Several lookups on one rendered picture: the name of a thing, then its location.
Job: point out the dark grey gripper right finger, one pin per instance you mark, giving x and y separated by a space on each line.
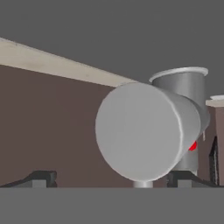
182 177

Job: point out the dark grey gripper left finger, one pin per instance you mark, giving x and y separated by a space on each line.
43 177

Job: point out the brown cabinet front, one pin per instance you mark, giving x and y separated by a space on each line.
46 122

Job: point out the white bowl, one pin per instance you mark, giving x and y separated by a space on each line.
218 97

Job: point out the grey cylinder with red mark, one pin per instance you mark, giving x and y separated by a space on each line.
140 131

